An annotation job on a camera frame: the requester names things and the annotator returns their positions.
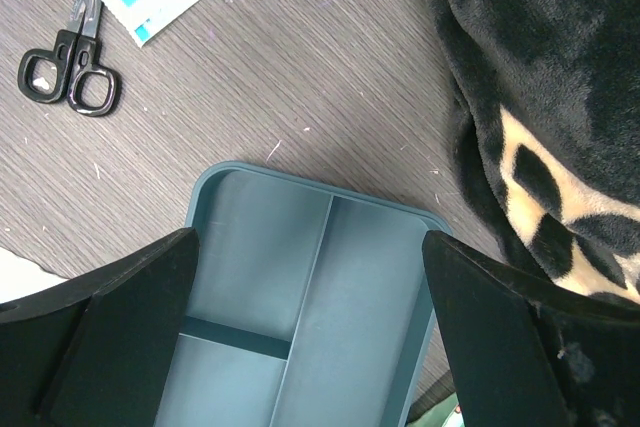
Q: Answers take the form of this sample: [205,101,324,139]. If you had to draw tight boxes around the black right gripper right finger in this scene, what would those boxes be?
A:
[423,231,639,426]

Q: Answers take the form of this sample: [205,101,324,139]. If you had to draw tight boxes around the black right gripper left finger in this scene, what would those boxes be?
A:
[1,228,199,426]

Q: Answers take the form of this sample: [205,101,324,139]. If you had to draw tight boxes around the dark teal divided tray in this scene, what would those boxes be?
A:
[156,162,448,426]

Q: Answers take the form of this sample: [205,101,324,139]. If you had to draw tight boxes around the light green cloth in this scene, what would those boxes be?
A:
[407,393,464,427]

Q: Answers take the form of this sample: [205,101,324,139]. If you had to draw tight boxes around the small white gauze packet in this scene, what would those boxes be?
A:
[0,248,66,303]

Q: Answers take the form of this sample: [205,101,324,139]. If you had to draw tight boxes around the black floral plush blanket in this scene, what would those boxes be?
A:
[424,0,639,309]

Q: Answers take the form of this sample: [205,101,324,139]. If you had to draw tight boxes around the black handled scissors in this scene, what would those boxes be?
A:
[17,0,121,117]

